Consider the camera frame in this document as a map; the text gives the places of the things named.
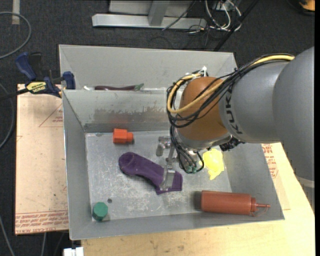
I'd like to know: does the orange plastic block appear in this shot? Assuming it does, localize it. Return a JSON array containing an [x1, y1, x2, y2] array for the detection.
[[112, 128, 135, 145]]

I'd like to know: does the brown cardboard board, red print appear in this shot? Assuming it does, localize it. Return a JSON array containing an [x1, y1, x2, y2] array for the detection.
[[14, 83, 292, 236]]

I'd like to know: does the red-brown squeeze bottle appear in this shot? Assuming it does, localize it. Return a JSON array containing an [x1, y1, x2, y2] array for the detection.
[[199, 190, 272, 217]]

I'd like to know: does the purple sock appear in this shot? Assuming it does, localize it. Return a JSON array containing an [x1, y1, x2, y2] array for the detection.
[[118, 151, 184, 196]]

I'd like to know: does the yellow crumpled cloth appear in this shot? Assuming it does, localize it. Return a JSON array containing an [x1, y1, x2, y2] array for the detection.
[[201, 148, 225, 181]]

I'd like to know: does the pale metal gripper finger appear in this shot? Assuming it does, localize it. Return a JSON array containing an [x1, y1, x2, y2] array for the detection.
[[159, 165, 171, 192], [166, 169, 177, 189]]

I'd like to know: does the grey metal bin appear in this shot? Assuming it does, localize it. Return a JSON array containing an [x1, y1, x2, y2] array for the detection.
[[58, 44, 286, 241]]

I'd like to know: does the green hexagonal block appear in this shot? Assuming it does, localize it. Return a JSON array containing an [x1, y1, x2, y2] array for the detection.
[[91, 201, 109, 222]]

